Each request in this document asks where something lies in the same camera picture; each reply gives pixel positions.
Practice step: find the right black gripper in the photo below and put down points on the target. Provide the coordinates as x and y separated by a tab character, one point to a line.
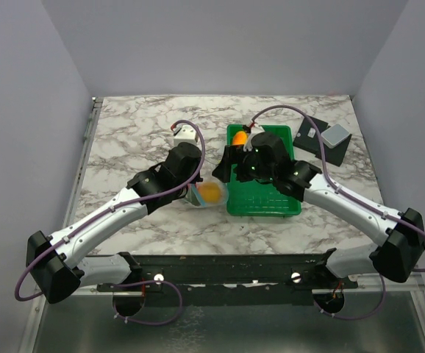
231	156

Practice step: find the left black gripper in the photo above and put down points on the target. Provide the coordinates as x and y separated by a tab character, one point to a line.
198	179

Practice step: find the clear zip top bag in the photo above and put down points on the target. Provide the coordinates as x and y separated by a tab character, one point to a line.
194	199

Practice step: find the peach fruit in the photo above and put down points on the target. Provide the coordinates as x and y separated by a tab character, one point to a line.
210	192

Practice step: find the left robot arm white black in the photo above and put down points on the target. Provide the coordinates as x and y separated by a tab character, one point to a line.
54	261

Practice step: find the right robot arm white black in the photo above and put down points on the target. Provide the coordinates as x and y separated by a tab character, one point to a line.
397	243

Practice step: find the green plastic bin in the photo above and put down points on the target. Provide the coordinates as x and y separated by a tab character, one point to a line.
255	199

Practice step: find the red yellow mango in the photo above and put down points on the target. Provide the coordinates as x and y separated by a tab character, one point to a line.
240	138

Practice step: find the grey scale platform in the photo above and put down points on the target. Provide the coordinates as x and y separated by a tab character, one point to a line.
334	135

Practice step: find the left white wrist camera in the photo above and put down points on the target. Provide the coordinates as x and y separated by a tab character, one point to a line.
184	133

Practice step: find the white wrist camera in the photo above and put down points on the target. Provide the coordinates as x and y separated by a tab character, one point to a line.
251	129
184	133

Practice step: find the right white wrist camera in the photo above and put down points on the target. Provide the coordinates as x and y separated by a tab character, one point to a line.
251	129

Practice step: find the black mounting rail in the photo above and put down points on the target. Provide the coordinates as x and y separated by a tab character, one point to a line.
240	280

